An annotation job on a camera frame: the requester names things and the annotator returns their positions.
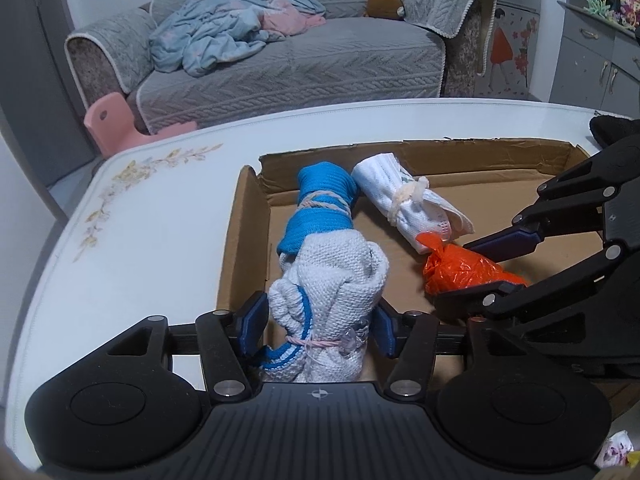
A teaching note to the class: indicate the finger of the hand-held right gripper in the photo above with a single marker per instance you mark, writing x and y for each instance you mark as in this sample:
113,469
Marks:
495,300
520,240

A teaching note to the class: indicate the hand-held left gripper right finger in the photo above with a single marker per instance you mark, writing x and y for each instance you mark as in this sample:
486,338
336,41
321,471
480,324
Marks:
384,332

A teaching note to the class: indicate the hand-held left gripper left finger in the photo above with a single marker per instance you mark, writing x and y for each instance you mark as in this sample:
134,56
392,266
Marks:
254,321

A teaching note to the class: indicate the orange plastic bag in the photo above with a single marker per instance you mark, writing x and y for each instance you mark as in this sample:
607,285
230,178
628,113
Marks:
450,270

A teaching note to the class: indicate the cardboard box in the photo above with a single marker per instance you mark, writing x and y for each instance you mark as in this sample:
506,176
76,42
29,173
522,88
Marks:
480,195

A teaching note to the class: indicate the floral plastic bag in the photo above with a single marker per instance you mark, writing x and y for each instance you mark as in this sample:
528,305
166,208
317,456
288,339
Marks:
617,450

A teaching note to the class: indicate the black cloth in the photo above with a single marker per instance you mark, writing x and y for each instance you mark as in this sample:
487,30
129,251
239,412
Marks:
612,130

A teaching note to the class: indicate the white cloth roll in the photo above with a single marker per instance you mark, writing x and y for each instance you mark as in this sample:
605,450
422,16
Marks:
380,180

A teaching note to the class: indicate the grey cabinet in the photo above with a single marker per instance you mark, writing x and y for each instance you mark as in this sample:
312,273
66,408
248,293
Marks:
590,65

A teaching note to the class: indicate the floral printed panel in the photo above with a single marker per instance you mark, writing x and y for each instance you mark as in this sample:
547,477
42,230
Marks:
510,35

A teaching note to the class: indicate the green toy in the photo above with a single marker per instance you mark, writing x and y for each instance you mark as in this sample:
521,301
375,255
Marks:
597,4

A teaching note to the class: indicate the pink plastic chair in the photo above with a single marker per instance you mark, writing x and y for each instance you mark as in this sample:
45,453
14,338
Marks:
107,120

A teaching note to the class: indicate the grey sofa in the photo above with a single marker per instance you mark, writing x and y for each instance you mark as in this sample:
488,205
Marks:
320,75

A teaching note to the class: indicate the colourful packets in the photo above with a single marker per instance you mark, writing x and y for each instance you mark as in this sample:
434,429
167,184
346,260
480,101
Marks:
627,5

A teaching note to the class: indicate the brown plush toy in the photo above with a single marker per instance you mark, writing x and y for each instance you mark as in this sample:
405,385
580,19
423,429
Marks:
382,6

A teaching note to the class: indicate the light blue blanket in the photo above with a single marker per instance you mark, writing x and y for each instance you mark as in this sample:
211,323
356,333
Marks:
220,30

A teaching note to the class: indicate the pink cloth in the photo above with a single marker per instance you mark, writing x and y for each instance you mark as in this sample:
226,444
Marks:
287,22

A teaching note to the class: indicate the grey door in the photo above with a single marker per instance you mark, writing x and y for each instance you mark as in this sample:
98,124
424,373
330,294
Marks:
35,85

